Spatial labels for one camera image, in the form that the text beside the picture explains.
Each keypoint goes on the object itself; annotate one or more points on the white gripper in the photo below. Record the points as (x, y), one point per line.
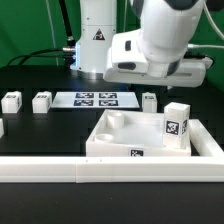
(137, 58)

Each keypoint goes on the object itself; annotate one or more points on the white square table top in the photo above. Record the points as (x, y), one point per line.
(121, 133)

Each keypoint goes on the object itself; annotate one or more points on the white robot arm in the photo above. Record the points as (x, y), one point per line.
(177, 19)

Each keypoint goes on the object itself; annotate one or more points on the tag plate with markers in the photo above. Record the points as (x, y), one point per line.
(95, 100)

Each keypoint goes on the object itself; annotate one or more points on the partial white block left edge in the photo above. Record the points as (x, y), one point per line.
(1, 128)

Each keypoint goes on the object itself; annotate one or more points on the white U-shaped fence wall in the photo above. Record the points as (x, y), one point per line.
(206, 166)

